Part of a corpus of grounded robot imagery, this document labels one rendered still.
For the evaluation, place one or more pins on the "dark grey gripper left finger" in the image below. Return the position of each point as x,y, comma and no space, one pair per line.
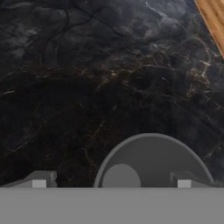
40,178

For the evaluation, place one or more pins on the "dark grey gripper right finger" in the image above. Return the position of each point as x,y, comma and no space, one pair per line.
186,178

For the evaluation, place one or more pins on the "grey glass cup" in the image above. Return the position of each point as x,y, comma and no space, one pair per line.
154,151

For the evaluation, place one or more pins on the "wooden cupboard panel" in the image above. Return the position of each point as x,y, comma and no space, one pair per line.
213,20

